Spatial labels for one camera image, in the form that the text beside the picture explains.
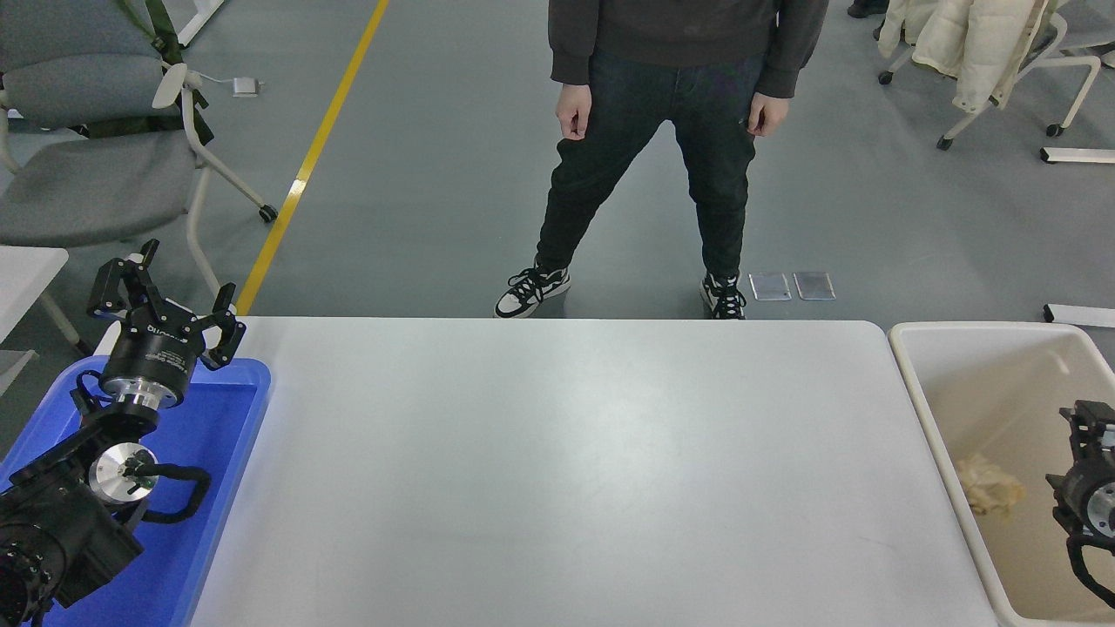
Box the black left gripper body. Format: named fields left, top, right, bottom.
left=101, top=301, right=208, bottom=400

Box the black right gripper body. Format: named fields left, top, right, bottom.
left=1046, top=466, right=1103, bottom=548

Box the tan paper ball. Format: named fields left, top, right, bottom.
left=956, top=453, right=1027, bottom=519

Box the person's right hand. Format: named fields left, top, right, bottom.
left=556, top=84, right=593, bottom=141

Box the person's left hand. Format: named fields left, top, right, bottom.
left=747, top=92, right=792, bottom=138

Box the blue plastic tray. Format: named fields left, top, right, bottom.
left=0, top=355, right=273, bottom=627

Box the large pale plastic bin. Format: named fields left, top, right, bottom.
left=888, top=321, right=1115, bottom=627

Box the small white side table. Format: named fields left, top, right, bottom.
left=0, top=246, right=92, bottom=397

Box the grey office chair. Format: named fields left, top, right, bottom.
left=0, top=0, right=280, bottom=297

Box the white table foot bar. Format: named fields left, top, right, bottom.
left=1040, top=146, right=1115, bottom=165
left=1044, top=303, right=1115, bottom=329
left=177, top=0, right=227, bottom=49

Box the white-framed office chair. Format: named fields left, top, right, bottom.
left=878, top=0, right=1115, bottom=151

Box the cream padded coat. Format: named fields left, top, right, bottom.
left=878, top=0, right=1059, bottom=114

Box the green strap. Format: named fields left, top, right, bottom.
left=83, top=0, right=214, bottom=145

